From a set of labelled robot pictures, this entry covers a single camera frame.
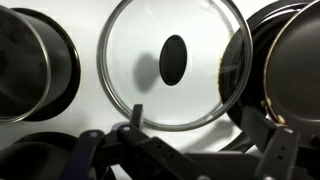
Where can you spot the gripper left finger bluish black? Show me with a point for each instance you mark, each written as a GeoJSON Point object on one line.
{"type": "Point", "coordinates": [153, 146]}

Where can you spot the gripper black right finger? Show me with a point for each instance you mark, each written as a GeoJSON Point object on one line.
{"type": "Point", "coordinates": [280, 153]}

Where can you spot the large glass lid black knob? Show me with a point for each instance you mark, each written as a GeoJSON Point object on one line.
{"type": "Point", "coordinates": [173, 60]}

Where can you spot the small black frying pan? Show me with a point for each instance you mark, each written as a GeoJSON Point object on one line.
{"type": "Point", "coordinates": [296, 66]}

